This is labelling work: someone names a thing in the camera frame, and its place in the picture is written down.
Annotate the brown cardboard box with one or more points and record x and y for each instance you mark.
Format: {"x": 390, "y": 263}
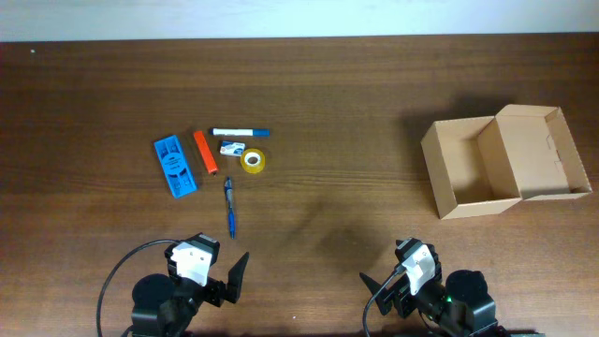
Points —
{"x": 485, "y": 165}

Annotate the yellow tape roll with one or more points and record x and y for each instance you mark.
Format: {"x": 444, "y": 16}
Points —
{"x": 253, "y": 161}

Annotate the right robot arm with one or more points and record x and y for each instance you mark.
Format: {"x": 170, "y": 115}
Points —
{"x": 456, "y": 305}

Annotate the blue ballpoint pen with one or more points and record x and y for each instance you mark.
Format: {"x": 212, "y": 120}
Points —
{"x": 230, "y": 207}

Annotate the white marker blue cap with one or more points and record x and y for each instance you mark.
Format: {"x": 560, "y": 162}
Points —
{"x": 240, "y": 132}

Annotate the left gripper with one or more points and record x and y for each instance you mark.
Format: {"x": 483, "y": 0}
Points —
{"x": 215, "y": 290}

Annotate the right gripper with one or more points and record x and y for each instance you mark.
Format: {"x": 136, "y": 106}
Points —
{"x": 399, "y": 297}

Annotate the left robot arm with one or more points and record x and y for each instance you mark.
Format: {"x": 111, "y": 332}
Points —
{"x": 165, "y": 304}

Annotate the orange stapler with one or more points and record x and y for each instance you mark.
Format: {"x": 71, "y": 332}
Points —
{"x": 205, "y": 153}

